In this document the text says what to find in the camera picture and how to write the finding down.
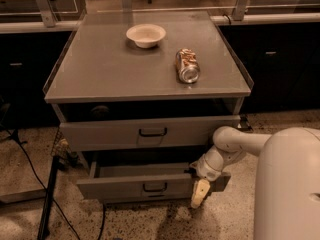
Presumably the black floor cable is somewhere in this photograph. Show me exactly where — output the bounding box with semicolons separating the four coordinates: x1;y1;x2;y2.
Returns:
0;122;107;240

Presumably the grey drawer cabinet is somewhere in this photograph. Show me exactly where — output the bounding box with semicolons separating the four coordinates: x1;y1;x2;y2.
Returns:
43;10;255;205

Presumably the metal railing post right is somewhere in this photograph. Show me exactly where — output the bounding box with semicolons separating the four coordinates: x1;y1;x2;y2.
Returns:
231;0;254;22

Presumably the grey drawer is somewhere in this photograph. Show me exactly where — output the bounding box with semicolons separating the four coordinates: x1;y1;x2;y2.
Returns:
77;147;203;204
60;116;240;151

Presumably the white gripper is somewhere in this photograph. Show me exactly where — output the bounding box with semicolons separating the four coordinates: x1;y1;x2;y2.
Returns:
189;146;243;209

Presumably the black stand pole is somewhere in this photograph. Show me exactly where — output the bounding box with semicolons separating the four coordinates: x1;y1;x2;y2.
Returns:
37;156;59;240

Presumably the metal railing post left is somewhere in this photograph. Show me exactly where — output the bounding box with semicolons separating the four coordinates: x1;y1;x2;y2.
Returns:
35;0;56;28

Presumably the white paper bowl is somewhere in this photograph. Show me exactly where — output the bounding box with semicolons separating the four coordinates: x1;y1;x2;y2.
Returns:
126;24;166;49

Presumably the grey top drawer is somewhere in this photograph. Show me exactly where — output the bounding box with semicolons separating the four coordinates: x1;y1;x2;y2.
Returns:
60;116;240;151

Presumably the horizontal white rail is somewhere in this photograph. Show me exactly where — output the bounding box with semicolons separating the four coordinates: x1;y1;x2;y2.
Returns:
0;13;320;34

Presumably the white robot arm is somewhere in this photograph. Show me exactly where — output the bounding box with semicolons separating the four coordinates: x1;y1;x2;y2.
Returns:
191;126;320;240

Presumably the crushed soda can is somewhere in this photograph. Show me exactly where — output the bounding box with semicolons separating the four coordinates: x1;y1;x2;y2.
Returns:
175;48;200;84

